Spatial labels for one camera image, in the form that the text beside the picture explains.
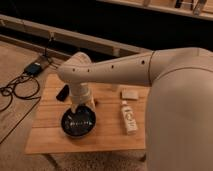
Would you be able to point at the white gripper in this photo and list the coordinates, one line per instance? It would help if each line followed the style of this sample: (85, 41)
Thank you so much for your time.
(81, 94)

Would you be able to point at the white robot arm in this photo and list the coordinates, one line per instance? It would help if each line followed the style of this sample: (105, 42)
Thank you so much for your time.
(179, 108)

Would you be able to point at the black ceramic bowl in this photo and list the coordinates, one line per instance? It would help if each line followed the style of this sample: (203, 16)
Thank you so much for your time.
(78, 123)

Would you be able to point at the black rectangular remote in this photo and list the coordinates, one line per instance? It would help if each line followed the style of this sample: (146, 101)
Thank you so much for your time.
(63, 94)

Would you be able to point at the wooden folding table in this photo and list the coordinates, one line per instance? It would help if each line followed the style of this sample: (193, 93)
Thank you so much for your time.
(57, 128)

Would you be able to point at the small wooden block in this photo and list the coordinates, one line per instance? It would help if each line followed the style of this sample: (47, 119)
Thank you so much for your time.
(129, 94)

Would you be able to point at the black power adapter box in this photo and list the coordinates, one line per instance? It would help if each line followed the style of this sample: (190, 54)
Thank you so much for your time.
(37, 66)

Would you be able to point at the long wooden wall rail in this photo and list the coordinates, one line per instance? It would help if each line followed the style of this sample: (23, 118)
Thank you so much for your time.
(76, 39)

